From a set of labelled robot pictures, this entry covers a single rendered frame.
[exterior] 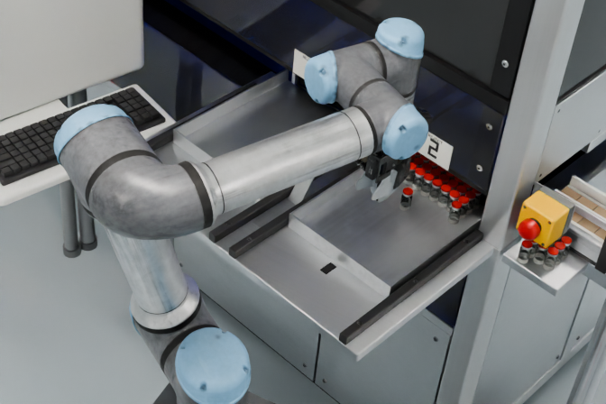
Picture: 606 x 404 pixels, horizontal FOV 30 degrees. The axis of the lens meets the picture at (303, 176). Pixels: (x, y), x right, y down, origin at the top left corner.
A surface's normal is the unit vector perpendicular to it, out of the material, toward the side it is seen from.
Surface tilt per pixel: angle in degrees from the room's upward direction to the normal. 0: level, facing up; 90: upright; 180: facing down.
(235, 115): 0
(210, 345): 7
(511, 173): 90
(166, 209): 59
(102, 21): 90
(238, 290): 90
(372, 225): 0
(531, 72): 90
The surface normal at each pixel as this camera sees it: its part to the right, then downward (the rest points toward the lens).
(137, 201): -0.11, 0.04
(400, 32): 0.08, -0.76
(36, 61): 0.62, 0.55
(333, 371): -0.69, 0.43
